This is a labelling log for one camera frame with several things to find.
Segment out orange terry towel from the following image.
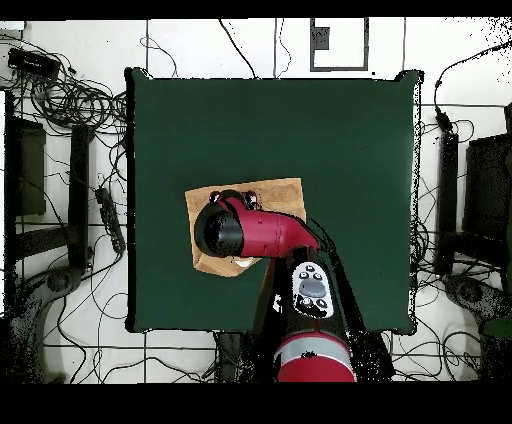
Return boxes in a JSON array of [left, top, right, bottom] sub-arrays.
[[183, 177, 308, 278]]

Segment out dark green table cloth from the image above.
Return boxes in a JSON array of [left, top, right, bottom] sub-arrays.
[[124, 66, 424, 335]]

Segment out black power strip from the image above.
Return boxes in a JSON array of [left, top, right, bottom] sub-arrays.
[[94, 186, 127, 255]]

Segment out grey stand base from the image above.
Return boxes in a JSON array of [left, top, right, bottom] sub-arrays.
[[441, 273, 511, 323], [7, 265, 83, 383]]

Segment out black rectangular box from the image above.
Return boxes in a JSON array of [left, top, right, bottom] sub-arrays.
[[6, 47, 62, 80]]

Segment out thin black cable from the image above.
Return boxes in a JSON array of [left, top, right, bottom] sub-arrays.
[[217, 17, 260, 80], [272, 17, 292, 80]]

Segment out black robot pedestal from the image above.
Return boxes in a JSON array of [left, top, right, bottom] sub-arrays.
[[213, 330, 277, 383]]

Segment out black frame stand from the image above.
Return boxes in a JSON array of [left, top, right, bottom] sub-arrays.
[[3, 90, 95, 273], [433, 101, 512, 277]]

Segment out grey square frame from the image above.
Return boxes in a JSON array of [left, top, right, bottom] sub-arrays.
[[309, 17, 370, 72]]

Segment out tangled black cables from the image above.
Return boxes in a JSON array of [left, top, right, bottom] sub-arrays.
[[0, 35, 128, 135]]

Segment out black plug with cable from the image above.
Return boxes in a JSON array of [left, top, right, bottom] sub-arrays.
[[433, 39, 512, 134]]

